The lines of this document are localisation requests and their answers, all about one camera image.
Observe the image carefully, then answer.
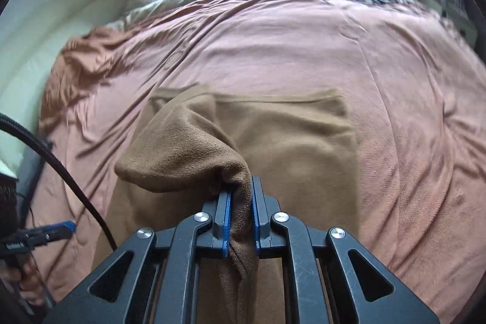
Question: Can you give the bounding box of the cream padded headboard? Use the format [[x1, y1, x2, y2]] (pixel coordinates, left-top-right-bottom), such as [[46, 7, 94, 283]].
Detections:
[[0, 0, 138, 180]]

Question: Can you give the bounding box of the black braided cable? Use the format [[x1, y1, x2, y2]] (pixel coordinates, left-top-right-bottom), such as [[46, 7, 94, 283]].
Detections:
[[0, 112, 119, 253]]

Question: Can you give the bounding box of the person's left hand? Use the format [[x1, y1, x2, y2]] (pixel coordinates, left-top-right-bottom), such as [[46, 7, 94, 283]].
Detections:
[[1, 256, 45, 307]]

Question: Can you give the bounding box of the orange-brown bed blanket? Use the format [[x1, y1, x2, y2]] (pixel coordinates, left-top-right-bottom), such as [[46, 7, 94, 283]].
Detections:
[[39, 0, 485, 323]]

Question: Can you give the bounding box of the white bedside drawer cabinet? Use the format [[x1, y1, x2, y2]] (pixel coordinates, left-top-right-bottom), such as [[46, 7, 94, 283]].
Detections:
[[419, 0, 478, 48]]

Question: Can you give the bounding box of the folded grey garment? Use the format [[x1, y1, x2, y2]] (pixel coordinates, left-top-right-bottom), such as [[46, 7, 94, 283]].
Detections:
[[16, 147, 45, 227]]

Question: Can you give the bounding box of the tan printed t-shirt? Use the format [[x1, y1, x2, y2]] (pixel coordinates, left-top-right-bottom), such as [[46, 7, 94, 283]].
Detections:
[[106, 86, 359, 323]]

